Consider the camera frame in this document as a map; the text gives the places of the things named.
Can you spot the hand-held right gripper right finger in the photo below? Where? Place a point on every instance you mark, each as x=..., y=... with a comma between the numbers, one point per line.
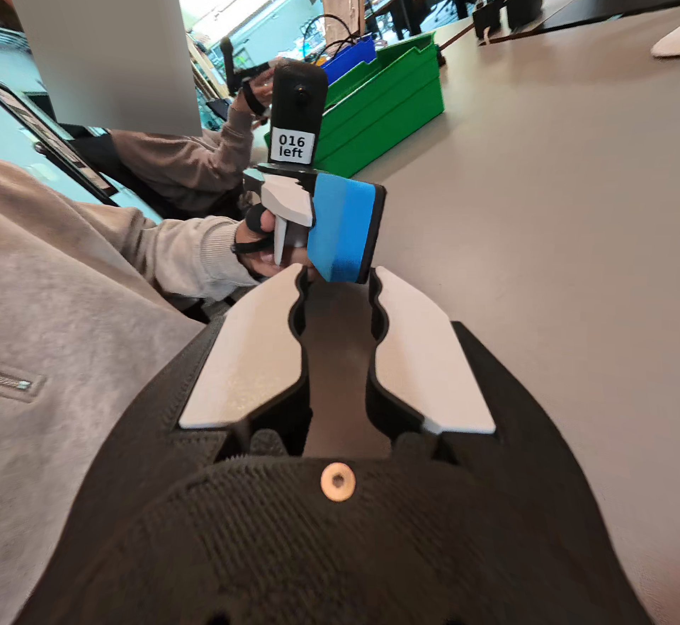
x=430, y=364

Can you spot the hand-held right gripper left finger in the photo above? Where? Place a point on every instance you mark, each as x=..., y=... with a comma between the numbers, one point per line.
x=249, y=364

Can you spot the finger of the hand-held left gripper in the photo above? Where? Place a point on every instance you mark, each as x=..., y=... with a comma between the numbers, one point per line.
x=289, y=202

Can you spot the blue foam eraser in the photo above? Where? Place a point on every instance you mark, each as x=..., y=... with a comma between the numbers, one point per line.
x=340, y=226

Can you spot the person's left forearm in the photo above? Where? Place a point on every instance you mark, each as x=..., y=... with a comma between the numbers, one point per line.
x=133, y=247

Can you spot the person's left hand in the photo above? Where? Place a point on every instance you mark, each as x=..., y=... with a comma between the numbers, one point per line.
x=260, y=261

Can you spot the blue plastic crate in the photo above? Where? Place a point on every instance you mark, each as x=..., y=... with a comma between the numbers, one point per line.
x=350, y=59

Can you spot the green plastic storage bin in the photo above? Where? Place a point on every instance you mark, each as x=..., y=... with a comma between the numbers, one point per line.
x=382, y=99

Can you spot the small black charging dock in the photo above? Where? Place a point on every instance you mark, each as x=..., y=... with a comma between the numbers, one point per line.
x=486, y=16

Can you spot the framed black-white marker poster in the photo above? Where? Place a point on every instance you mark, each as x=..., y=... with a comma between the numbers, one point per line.
x=48, y=141

